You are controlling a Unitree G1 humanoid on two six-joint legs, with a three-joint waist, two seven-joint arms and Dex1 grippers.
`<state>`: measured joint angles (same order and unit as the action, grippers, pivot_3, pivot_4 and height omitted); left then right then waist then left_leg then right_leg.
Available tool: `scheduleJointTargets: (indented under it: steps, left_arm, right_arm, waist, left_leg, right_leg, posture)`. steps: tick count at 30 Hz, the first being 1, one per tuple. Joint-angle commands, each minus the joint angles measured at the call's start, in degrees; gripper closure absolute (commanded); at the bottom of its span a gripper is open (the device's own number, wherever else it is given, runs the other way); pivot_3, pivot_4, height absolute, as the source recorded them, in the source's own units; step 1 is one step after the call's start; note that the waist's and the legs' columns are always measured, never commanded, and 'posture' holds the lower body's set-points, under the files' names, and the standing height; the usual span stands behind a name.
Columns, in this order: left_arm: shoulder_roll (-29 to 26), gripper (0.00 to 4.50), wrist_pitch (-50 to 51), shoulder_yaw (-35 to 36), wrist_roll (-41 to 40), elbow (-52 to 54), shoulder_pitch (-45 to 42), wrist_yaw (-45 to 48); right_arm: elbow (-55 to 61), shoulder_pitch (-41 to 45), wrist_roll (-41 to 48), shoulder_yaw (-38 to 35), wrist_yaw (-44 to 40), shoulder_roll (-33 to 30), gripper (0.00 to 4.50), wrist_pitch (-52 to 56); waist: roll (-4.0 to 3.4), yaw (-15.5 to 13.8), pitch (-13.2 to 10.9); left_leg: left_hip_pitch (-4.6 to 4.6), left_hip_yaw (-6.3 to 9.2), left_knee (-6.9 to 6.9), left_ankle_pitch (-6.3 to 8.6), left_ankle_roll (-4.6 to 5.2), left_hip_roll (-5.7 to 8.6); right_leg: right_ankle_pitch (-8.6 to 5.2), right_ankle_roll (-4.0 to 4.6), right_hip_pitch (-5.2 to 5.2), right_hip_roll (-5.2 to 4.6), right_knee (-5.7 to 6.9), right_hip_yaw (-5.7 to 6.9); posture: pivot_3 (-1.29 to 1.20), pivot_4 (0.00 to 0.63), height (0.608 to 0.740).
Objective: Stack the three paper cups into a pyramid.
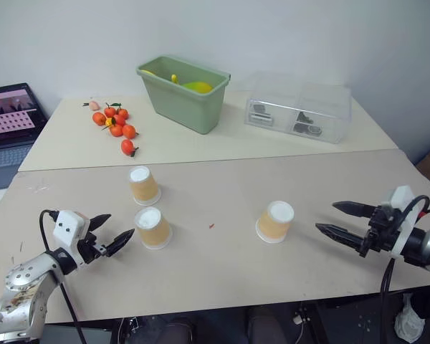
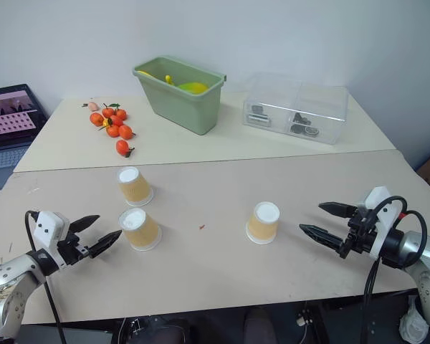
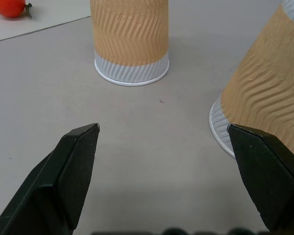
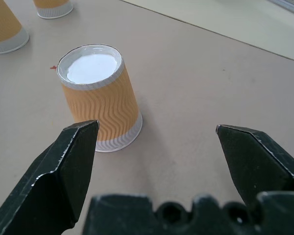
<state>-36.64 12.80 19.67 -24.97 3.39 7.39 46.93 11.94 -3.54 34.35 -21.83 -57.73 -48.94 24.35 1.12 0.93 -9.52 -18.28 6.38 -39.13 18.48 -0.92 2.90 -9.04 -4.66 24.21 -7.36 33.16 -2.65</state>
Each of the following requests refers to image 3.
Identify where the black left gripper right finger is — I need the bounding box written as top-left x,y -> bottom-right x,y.
226,123 -> 294,233

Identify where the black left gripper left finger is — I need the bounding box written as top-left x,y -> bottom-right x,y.
0,123 -> 100,235

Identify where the brown ripple paper cup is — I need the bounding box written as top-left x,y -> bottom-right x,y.
208,0 -> 294,164
89,0 -> 171,87

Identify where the red tomato with stem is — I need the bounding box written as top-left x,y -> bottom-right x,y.
0,0 -> 33,19

